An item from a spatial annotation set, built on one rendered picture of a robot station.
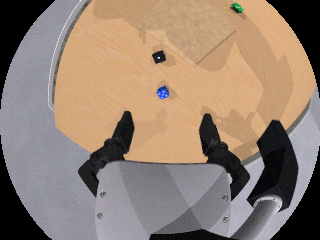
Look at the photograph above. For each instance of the blue die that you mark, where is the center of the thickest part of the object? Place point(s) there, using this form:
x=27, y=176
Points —
x=162, y=92

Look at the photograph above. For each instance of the green die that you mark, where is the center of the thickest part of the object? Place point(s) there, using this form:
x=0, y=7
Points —
x=237, y=8

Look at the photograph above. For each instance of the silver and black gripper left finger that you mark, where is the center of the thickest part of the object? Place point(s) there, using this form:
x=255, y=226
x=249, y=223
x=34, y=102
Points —
x=114, y=148

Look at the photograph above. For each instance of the tan textured square mat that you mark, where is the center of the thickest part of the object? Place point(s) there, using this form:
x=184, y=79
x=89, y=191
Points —
x=191, y=28

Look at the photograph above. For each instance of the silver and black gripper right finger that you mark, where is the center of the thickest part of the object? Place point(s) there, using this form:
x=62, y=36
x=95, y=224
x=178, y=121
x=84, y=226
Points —
x=217, y=152

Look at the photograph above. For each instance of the black die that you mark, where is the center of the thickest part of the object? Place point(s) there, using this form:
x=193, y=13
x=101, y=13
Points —
x=159, y=56

